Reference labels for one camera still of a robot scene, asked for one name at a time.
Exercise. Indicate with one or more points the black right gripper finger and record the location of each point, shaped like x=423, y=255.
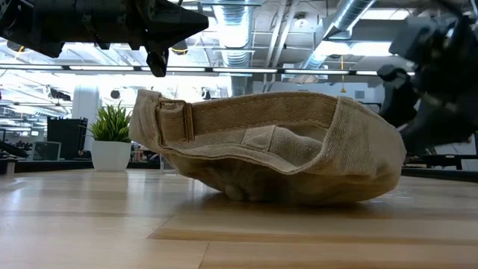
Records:
x=397, y=97
x=437, y=130

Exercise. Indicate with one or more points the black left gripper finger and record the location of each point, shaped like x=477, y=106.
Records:
x=172, y=22
x=157, y=63

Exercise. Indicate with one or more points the beige cotton cap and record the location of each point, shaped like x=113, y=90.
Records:
x=354, y=149

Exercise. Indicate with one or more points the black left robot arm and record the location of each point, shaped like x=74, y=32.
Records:
x=33, y=22

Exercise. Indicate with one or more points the black background robot arm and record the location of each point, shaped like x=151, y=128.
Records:
x=13, y=149

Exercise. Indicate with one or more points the dark background desk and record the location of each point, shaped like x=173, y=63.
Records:
x=440, y=161

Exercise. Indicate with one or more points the yellow hanging pendant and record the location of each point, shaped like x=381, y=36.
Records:
x=343, y=89

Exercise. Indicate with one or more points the black hanging ceiling box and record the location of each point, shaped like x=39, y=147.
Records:
x=59, y=95

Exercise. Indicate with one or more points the green plant in white pot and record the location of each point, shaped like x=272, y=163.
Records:
x=110, y=155

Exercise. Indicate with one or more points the black cabinet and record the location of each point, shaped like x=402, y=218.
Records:
x=67, y=138

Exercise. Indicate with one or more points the grey bordered monitor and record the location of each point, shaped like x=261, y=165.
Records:
x=46, y=151

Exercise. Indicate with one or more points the grey square wall vent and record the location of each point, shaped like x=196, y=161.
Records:
x=359, y=94

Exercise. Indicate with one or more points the silver corrugated ceiling duct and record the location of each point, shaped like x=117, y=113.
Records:
x=233, y=37

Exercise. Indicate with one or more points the overhead frame light bar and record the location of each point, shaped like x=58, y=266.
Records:
x=242, y=70

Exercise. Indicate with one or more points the silver spiral ceiling duct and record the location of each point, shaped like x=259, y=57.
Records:
x=351, y=11

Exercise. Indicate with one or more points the small grey post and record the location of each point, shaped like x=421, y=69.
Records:
x=10, y=167

